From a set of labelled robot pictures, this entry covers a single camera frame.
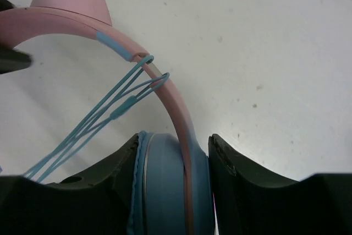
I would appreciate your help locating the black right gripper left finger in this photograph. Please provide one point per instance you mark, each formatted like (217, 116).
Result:
(94, 201)

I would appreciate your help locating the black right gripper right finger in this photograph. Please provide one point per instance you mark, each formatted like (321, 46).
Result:
(250, 199)

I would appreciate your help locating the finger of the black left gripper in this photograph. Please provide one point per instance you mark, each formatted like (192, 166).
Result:
(12, 60)
(6, 5)

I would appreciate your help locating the pink blue cat-ear headphones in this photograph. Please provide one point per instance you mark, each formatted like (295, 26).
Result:
(171, 189)

